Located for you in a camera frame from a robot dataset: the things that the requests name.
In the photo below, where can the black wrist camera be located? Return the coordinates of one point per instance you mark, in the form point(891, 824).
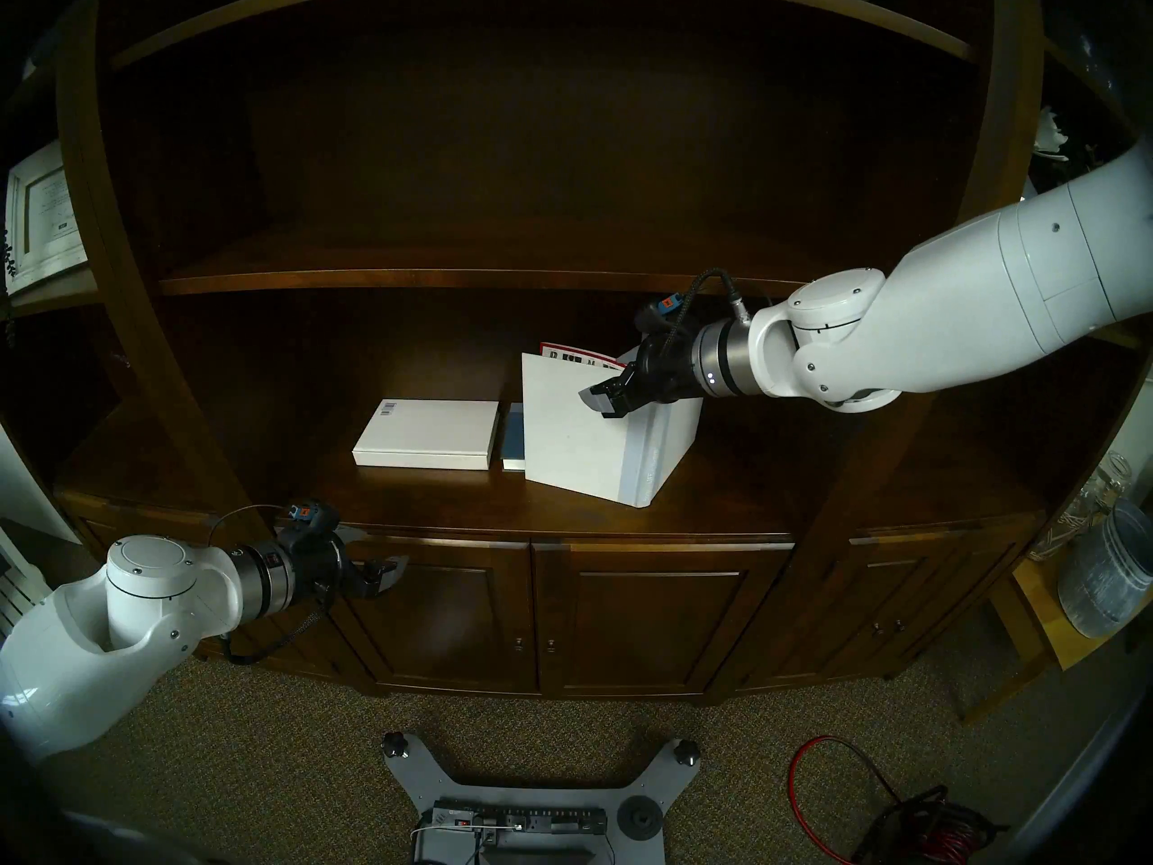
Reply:
point(667, 315)
point(311, 523)

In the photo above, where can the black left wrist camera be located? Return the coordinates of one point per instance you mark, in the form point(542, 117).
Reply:
point(311, 523)

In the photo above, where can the dark hanging bead plant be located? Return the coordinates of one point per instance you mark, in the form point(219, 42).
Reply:
point(7, 255)

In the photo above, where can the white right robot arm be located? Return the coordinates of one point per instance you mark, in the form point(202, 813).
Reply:
point(991, 286)

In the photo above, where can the dark wooden bookshelf cabinet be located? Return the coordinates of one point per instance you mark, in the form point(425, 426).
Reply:
point(504, 277)

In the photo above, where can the white slatted chair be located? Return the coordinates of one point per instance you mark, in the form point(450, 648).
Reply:
point(18, 593)

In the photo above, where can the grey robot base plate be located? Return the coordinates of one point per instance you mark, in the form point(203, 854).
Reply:
point(531, 782)

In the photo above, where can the clear glass jar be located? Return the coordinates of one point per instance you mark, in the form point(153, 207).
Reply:
point(1081, 503)

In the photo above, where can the light wooden side table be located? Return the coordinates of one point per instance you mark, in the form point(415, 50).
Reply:
point(1036, 611)

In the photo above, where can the blue cover book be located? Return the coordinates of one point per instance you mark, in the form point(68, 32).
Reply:
point(513, 435)

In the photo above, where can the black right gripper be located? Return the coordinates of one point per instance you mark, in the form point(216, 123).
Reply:
point(667, 368)

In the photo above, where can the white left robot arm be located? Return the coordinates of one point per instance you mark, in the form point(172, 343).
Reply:
point(81, 665)

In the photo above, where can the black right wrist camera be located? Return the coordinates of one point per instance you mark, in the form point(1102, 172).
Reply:
point(667, 315)

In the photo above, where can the large white book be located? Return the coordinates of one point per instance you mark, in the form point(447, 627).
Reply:
point(567, 449)

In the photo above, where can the black base knob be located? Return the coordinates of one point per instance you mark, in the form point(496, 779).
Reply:
point(394, 743)
point(688, 751)

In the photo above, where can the white framed certificate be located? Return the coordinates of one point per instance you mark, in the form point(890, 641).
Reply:
point(45, 219)

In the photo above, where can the translucent ribbed plastic jar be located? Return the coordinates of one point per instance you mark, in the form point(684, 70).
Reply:
point(1103, 575)

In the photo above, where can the white book with barcode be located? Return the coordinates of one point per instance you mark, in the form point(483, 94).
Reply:
point(423, 431)

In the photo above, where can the black round base disc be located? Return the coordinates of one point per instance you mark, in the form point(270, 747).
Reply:
point(640, 818)

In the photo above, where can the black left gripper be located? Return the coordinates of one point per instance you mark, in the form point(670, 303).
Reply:
point(333, 570)

